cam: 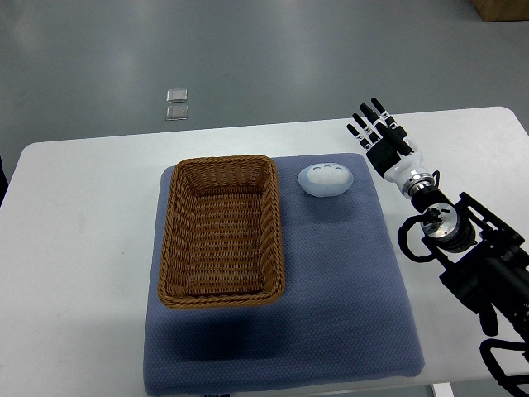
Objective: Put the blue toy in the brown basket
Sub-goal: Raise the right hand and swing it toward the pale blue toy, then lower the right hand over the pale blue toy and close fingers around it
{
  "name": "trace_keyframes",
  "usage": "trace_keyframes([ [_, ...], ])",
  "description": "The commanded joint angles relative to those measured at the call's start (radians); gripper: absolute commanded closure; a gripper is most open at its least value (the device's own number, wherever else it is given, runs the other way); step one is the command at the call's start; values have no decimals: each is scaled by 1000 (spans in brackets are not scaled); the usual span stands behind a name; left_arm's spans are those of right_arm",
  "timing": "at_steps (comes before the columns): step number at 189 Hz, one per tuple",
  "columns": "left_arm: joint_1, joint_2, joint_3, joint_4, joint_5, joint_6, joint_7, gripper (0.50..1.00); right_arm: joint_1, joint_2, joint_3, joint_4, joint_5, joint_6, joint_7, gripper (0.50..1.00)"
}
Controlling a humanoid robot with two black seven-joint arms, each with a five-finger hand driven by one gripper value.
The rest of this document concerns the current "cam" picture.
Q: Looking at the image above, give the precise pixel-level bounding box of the blue white plush toy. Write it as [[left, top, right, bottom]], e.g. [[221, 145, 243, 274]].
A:
[[298, 163, 354, 198]]

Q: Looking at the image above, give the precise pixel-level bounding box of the upper metal floor plate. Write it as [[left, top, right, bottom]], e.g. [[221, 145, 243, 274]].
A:
[[166, 88, 188, 103]]

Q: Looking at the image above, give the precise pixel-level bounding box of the blue quilted mat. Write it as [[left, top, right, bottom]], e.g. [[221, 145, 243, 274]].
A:
[[144, 153, 424, 395]]

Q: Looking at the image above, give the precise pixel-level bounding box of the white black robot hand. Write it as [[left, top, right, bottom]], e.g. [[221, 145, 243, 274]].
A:
[[346, 97, 425, 183]]

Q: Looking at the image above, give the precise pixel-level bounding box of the brown cardboard box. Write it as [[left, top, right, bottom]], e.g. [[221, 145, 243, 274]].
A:
[[471, 0, 528, 22]]

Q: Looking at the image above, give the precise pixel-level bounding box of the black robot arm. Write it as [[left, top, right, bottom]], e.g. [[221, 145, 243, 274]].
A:
[[347, 98, 528, 396]]

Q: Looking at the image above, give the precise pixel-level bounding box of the brown wicker basket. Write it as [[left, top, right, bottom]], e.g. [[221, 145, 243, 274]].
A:
[[157, 155, 286, 309]]

